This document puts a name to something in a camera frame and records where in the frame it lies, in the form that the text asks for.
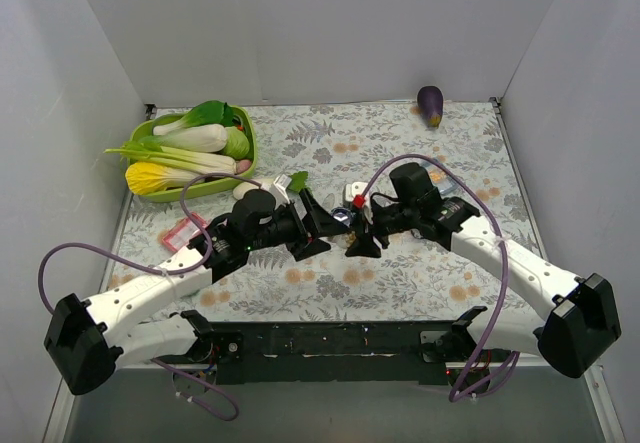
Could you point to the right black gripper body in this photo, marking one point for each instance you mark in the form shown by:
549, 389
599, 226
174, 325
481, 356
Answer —
375, 219

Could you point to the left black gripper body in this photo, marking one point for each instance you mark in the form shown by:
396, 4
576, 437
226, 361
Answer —
301, 226

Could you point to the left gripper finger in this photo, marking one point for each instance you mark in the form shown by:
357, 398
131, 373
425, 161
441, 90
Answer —
317, 221
306, 247

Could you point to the blue round pill container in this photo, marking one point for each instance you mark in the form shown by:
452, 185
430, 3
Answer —
343, 215

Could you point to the orange pill bottle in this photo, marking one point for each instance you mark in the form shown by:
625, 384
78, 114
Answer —
343, 241

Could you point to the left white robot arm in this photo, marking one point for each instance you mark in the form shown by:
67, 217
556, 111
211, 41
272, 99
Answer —
150, 293

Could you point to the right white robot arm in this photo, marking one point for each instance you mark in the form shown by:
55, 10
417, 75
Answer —
515, 263

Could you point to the blue rectangular pill box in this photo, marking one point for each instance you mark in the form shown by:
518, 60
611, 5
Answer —
440, 179

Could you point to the white toy radish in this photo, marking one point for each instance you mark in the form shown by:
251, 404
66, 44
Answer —
299, 180

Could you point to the floral table mat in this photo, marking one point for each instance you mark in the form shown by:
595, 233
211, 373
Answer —
413, 279

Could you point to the green toy cabbage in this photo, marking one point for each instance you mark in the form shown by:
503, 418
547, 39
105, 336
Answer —
237, 145

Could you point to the pink rectangular pill box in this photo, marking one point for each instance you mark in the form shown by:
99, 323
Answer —
179, 235

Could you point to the white toy bok choy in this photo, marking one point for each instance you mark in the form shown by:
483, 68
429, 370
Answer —
201, 129

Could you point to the purple toy eggplant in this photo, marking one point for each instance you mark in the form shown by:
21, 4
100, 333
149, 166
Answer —
430, 102

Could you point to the green toy celery stalk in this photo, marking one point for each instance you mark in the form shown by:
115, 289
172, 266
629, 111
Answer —
198, 162

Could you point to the yellow toy napa cabbage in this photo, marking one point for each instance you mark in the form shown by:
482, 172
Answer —
144, 178

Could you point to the green vegetable basket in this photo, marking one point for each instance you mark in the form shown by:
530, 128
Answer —
213, 182

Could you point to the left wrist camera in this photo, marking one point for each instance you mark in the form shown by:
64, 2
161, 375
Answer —
278, 189

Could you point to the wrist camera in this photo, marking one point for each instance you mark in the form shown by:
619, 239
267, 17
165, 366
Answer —
278, 189
355, 197

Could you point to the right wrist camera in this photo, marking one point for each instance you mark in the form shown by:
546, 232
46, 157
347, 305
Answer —
355, 197

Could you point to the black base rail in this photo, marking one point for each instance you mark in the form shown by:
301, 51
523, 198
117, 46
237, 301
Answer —
318, 352

